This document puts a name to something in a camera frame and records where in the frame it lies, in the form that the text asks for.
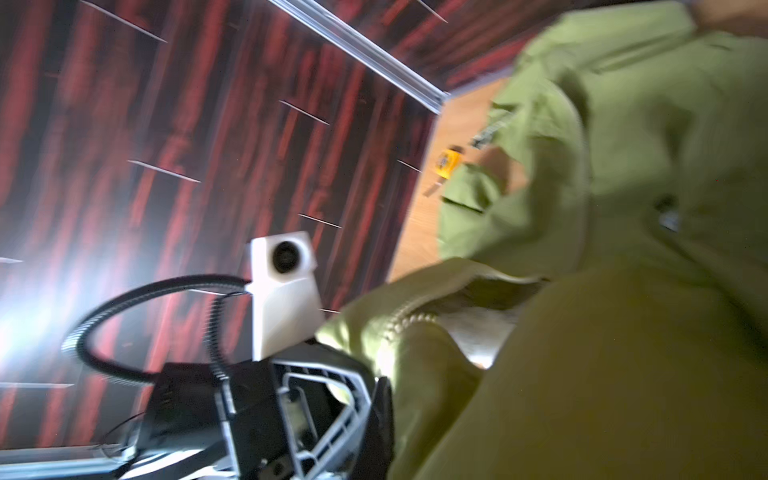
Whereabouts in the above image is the green Snoopy zip jacket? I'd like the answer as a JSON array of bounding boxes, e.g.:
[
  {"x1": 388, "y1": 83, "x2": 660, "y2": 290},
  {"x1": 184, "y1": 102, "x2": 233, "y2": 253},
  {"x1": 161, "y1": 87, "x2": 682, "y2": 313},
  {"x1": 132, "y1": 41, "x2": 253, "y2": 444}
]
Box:
[{"x1": 318, "y1": 1, "x2": 767, "y2": 479}]

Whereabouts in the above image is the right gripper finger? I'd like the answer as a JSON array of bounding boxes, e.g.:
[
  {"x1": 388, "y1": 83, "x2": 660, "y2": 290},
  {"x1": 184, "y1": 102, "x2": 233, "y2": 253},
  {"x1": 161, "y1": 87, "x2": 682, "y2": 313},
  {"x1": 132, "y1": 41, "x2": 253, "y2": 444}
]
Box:
[{"x1": 349, "y1": 377, "x2": 394, "y2": 480}]

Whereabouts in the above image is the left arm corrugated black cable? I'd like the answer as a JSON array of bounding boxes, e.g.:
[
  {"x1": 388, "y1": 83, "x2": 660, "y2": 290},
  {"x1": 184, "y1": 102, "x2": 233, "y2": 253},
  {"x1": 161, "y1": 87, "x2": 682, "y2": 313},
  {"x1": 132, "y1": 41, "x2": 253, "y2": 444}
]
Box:
[{"x1": 61, "y1": 274, "x2": 250, "y2": 386}]

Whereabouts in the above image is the yellow tape measure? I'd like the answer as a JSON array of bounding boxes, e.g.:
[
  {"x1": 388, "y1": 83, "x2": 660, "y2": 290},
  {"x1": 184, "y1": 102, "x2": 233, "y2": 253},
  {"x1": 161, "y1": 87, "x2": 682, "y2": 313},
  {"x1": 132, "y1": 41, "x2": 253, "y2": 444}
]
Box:
[{"x1": 423, "y1": 145, "x2": 465, "y2": 197}]

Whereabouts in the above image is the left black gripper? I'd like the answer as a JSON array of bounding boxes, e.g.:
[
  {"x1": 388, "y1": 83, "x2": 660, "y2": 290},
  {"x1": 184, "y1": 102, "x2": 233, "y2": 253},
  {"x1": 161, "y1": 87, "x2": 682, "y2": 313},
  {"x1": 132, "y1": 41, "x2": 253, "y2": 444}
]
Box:
[{"x1": 134, "y1": 343, "x2": 377, "y2": 479}]

